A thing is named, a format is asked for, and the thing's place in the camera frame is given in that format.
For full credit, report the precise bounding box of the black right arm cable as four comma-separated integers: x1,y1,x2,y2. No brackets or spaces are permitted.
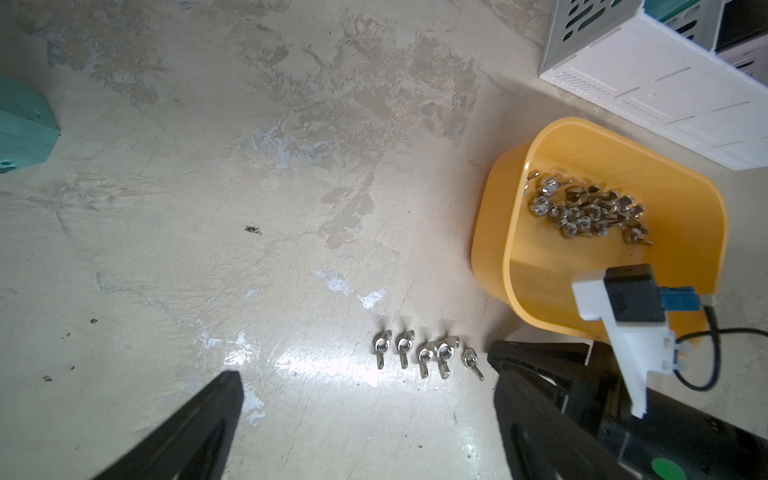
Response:
671,305,768,393

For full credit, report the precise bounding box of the white perforated file organizer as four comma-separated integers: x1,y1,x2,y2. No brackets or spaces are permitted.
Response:
538,1,767,170

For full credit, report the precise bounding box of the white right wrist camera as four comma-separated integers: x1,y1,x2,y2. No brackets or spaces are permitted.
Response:
572,264,714,418

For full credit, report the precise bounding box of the green spray bottle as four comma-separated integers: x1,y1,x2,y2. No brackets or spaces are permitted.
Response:
1,76,61,174

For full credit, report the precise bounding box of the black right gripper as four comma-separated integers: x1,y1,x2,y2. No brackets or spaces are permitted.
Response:
487,341,767,479

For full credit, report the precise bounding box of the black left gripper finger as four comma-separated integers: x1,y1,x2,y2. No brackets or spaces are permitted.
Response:
96,371,244,479

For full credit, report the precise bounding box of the yellow oval storage tray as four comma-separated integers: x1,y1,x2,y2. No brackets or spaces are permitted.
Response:
470,117,729,341

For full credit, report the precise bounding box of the pile of steel wing nuts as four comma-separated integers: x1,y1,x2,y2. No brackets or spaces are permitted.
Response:
524,169,653,246

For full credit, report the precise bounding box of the steel wing nut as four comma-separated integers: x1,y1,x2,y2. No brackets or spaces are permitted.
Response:
436,335,461,380
416,342,436,379
395,330,415,370
372,329,392,370
462,347,484,381

